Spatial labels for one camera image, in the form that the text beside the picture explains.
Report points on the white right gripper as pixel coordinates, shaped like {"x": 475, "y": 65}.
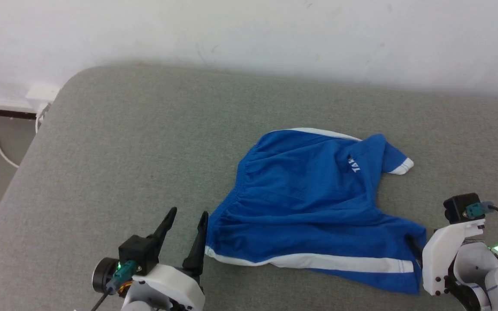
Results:
{"x": 439, "y": 259}

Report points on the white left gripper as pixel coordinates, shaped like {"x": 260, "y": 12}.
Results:
{"x": 171, "y": 289}

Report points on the blue shorts with white stripes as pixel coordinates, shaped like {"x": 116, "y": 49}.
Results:
{"x": 309, "y": 194}

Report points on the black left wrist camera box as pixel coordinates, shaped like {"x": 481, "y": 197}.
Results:
{"x": 139, "y": 250}

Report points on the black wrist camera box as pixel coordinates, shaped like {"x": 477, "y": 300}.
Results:
{"x": 456, "y": 207}
{"x": 139, "y": 250}

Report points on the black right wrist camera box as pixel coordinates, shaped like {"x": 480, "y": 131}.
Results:
{"x": 456, "y": 207}

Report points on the white wall socket box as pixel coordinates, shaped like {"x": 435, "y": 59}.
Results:
{"x": 42, "y": 95}

